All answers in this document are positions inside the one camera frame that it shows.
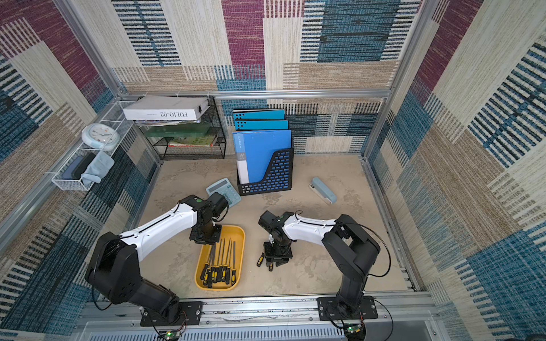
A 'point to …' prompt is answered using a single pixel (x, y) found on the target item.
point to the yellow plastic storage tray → (237, 234)
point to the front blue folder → (254, 150)
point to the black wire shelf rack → (201, 139)
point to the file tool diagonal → (224, 267)
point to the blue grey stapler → (322, 190)
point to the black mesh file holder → (279, 177)
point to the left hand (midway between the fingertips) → (212, 241)
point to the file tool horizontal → (205, 279)
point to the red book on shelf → (188, 145)
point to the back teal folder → (259, 114)
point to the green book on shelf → (178, 130)
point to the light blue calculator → (225, 187)
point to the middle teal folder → (260, 125)
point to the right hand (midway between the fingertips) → (269, 263)
